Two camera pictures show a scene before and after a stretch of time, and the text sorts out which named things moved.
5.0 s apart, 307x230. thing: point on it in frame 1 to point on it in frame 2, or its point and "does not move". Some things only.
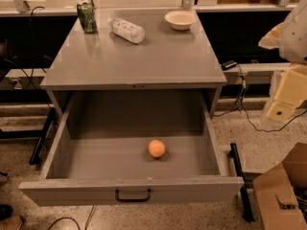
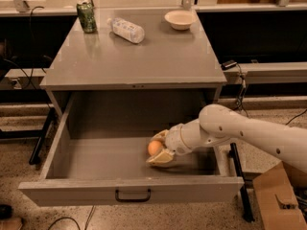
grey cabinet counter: (132, 51) does not move
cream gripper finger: (271, 40) to (161, 136)
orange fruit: (156, 149) does not move
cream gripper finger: (291, 93) to (165, 157)
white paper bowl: (180, 19) does not move
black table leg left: (41, 137) does not move
